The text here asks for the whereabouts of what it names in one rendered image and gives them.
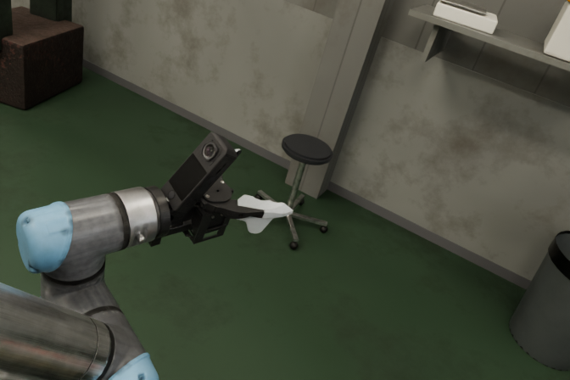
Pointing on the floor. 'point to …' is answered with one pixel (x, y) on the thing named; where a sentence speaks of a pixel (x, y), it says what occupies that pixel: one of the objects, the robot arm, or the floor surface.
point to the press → (38, 30)
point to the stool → (319, 153)
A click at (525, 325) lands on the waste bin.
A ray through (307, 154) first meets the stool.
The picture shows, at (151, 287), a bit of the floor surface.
